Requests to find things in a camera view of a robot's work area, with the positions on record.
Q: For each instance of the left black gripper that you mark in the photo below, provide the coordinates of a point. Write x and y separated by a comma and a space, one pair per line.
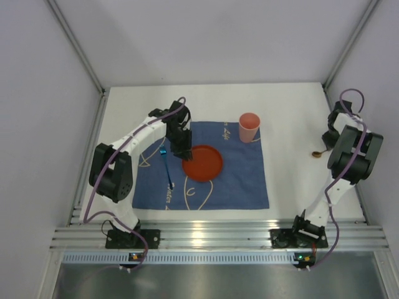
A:
184, 147

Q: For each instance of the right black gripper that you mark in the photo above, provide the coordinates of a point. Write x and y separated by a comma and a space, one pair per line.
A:
328, 139

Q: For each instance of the gold metal spoon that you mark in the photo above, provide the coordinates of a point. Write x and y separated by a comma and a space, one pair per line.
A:
318, 154

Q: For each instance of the orange plastic plate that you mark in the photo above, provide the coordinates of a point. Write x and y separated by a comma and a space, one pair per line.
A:
206, 163

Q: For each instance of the blue cloth placemat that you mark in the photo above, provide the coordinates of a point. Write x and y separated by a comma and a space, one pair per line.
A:
240, 185

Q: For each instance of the pink plastic cup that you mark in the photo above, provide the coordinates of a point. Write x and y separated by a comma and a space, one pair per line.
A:
248, 126

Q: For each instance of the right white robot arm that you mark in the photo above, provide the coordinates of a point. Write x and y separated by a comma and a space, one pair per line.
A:
353, 153

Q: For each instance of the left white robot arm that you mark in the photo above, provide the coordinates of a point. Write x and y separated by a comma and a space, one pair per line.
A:
114, 167

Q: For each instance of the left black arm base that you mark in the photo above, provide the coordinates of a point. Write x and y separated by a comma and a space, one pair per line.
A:
118, 239

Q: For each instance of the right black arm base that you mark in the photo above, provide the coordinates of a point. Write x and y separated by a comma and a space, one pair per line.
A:
288, 239

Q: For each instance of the aluminium frame rail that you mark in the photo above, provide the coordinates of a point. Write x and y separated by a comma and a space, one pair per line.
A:
216, 235

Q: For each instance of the perforated grey cable duct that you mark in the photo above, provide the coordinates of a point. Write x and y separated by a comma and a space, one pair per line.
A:
186, 258

